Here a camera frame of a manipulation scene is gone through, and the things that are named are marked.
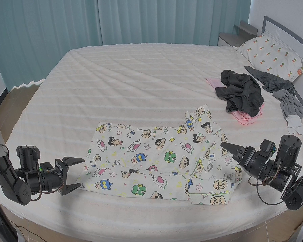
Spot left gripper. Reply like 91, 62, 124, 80
40, 156, 85, 196

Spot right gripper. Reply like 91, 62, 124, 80
242, 146, 272, 179

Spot white printed pyjama top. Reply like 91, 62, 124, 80
77, 104, 243, 206

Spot bed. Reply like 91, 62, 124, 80
0, 15, 303, 239

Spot pink garment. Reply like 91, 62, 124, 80
206, 78, 265, 125

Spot white garment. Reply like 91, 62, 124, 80
286, 114, 303, 135

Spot light grey garment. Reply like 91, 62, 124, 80
272, 89, 303, 119

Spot black garment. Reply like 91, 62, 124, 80
215, 70, 265, 116

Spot dark grey garment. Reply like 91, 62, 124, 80
244, 66, 295, 93

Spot white printed pillow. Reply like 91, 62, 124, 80
237, 33, 303, 83

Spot grey bedside table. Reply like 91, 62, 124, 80
218, 20, 258, 47

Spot blue-green curtain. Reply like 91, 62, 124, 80
0, 0, 97, 88
96, 0, 253, 46

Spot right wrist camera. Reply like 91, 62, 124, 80
259, 139, 278, 159

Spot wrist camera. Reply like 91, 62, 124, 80
259, 139, 278, 159
40, 162, 53, 174

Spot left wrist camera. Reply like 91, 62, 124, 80
40, 162, 53, 174

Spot black cable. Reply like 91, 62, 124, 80
248, 177, 289, 206

